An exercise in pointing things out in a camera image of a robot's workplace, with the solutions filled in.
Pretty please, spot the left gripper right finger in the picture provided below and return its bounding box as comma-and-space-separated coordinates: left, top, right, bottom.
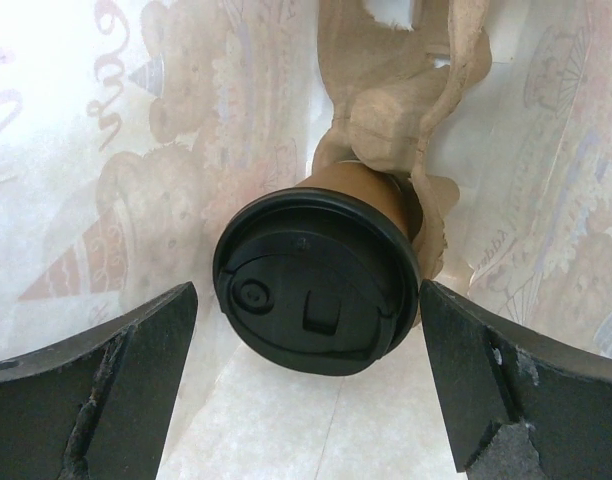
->
420, 280, 612, 479

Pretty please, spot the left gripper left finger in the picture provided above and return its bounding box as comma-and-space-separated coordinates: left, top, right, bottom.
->
0, 282, 198, 479

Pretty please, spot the brown paper cup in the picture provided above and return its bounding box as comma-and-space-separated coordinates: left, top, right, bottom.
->
297, 161, 423, 241

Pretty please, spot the white paper takeout bag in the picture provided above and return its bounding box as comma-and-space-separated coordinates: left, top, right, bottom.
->
0, 1, 612, 479

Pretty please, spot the black plastic cup lid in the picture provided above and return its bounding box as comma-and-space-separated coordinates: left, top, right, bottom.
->
212, 187, 421, 376

